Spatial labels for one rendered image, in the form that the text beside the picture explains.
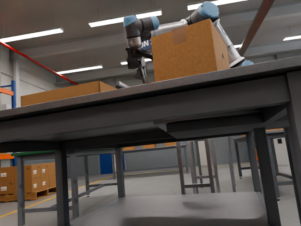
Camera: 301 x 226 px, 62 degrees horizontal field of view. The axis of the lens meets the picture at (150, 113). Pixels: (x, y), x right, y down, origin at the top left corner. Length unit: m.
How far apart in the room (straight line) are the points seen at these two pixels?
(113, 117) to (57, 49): 6.54
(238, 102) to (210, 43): 0.40
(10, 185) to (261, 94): 5.25
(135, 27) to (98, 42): 5.39
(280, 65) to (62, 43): 6.77
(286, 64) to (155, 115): 0.30
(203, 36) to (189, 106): 0.41
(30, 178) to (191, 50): 4.67
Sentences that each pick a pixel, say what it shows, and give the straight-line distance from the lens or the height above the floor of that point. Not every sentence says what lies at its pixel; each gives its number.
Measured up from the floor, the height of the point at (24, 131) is 0.77.
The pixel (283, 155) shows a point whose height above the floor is 0.26.
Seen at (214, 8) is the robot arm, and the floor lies 1.46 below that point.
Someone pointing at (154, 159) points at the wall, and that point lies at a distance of 9.49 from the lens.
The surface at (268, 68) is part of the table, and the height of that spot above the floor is 0.82.
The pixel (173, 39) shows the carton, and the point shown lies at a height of 1.08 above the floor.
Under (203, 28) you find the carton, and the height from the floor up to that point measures 1.09.
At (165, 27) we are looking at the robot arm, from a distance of 1.59.
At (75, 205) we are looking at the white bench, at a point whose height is 0.21.
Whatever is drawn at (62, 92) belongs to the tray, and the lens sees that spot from 0.73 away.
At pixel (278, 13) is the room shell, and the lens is 6.85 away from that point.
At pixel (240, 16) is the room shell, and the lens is 6.65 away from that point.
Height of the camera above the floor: 0.68
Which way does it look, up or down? 9 degrees up
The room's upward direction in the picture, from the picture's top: 6 degrees counter-clockwise
